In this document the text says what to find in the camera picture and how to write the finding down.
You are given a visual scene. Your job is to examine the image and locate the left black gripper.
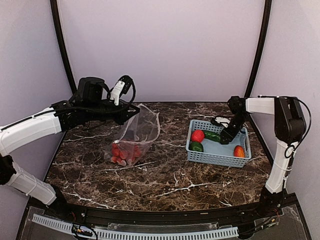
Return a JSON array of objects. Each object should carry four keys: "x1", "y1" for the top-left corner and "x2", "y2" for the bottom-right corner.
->
[{"x1": 84, "y1": 98, "x2": 141, "y2": 125}]

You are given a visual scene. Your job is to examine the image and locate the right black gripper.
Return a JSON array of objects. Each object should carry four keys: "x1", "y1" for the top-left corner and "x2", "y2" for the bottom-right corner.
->
[{"x1": 220, "y1": 113, "x2": 250, "y2": 144}]

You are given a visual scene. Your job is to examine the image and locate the green toy cucumber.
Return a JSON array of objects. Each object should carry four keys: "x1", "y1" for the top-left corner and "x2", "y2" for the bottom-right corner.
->
[{"x1": 202, "y1": 130, "x2": 221, "y2": 143}]

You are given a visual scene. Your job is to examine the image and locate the orange red toy mango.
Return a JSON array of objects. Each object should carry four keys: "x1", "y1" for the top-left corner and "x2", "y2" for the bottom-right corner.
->
[{"x1": 233, "y1": 145, "x2": 246, "y2": 158}]

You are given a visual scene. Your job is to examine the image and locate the clear zip top bag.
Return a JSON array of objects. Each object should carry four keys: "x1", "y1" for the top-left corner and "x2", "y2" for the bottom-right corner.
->
[{"x1": 104, "y1": 103, "x2": 161, "y2": 163}]

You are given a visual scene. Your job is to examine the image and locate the red toy fruit ball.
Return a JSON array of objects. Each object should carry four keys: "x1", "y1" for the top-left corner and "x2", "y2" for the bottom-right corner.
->
[{"x1": 191, "y1": 129, "x2": 205, "y2": 143}]

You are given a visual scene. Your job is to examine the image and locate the red lychee bunch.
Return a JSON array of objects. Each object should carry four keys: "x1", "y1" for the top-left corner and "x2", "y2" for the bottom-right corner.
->
[{"x1": 110, "y1": 143, "x2": 142, "y2": 167}]

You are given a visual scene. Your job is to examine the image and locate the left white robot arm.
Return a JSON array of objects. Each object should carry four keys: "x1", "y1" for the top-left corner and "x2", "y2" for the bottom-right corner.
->
[{"x1": 0, "y1": 75, "x2": 140, "y2": 218}]

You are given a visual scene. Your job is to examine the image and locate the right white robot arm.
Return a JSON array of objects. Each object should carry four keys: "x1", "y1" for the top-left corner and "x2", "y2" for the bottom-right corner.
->
[{"x1": 220, "y1": 96, "x2": 311, "y2": 194}]

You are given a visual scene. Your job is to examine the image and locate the light blue plastic basket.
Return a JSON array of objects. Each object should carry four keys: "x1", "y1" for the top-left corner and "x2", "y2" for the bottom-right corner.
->
[{"x1": 185, "y1": 119, "x2": 252, "y2": 168}]

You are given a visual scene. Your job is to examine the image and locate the green toy avocado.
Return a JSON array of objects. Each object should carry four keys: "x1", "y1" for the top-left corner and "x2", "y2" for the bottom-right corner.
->
[{"x1": 188, "y1": 141, "x2": 204, "y2": 153}]

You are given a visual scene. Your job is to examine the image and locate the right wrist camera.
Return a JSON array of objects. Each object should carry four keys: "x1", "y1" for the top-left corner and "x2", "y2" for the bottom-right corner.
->
[{"x1": 210, "y1": 116, "x2": 230, "y2": 128}]

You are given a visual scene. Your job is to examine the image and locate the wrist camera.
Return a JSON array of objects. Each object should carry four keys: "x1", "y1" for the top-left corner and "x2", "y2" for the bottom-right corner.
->
[
  {"x1": 109, "y1": 75, "x2": 136, "y2": 106},
  {"x1": 210, "y1": 116, "x2": 230, "y2": 128}
]

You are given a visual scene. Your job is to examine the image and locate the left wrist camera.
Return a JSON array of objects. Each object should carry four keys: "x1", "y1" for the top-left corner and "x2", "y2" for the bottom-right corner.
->
[{"x1": 109, "y1": 75, "x2": 136, "y2": 106}]

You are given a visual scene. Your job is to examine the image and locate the light blue slotted cable duct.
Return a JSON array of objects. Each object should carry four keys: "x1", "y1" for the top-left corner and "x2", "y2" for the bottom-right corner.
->
[{"x1": 31, "y1": 214, "x2": 239, "y2": 240}]

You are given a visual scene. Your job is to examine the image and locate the black front rail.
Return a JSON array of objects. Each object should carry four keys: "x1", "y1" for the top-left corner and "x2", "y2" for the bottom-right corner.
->
[{"x1": 27, "y1": 194, "x2": 298, "y2": 228}]

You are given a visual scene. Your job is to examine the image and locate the left black frame post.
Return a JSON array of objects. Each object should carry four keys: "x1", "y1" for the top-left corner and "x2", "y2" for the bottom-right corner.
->
[{"x1": 49, "y1": 0, "x2": 77, "y2": 94}]

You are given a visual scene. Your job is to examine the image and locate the black frame post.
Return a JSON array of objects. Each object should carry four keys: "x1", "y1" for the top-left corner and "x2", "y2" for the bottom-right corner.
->
[
  {"x1": 49, "y1": 0, "x2": 77, "y2": 94},
  {"x1": 241, "y1": 0, "x2": 273, "y2": 107}
]

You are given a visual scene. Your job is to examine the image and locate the right black frame post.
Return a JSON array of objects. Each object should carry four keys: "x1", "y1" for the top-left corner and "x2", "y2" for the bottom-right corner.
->
[{"x1": 241, "y1": 0, "x2": 273, "y2": 107}]

